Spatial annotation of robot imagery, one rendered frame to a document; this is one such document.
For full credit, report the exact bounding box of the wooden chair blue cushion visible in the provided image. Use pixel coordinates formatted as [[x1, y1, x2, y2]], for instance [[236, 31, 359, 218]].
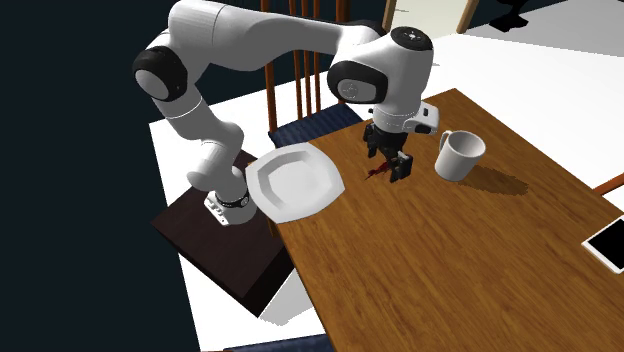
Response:
[[259, 0, 366, 150]]

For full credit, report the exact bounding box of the white square plate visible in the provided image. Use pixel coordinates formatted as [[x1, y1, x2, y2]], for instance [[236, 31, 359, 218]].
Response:
[[244, 141, 347, 226]]

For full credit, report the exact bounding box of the small dark red pen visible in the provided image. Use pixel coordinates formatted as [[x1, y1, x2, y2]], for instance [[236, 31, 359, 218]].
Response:
[[363, 162, 392, 182]]

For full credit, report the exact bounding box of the dark robot stand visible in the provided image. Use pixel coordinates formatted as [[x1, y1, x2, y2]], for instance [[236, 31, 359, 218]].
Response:
[[150, 147, 297, 319]]

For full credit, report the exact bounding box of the brown wooden table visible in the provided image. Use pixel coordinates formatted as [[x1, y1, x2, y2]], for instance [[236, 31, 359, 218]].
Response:
[[266, 87, 624, 352]]

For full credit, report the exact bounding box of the white tablet black screen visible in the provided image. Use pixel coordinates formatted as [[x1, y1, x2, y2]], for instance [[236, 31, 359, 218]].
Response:
[[580, 215, 624, 276]]

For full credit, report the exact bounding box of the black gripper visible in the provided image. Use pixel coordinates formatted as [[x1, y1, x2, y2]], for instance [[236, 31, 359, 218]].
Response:
[[362, 121, 415, 184]]

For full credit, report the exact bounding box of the white mug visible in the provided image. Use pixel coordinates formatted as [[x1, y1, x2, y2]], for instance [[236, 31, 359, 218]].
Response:
[[434, 129, 488, 184]]

